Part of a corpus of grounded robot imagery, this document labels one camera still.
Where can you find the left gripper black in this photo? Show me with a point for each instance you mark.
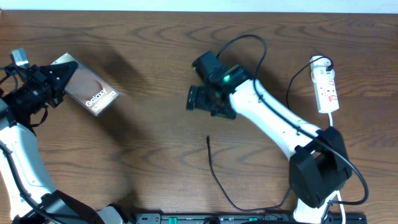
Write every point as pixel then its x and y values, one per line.
pixel 35 73

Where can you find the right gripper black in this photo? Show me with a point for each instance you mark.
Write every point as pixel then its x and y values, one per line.
pixel 200 93

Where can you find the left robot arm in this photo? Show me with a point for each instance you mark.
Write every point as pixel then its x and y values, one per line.
pixel 33 196

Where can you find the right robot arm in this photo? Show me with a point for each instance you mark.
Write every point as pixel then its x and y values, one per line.
pixel 318 166

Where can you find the white USB charger plug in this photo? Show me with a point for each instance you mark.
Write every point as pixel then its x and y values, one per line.
pixel 320 63

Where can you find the white power strip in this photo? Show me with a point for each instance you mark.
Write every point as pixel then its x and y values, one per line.
pixel 325 90

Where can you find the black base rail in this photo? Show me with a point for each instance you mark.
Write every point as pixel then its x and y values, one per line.
pixel 156 218

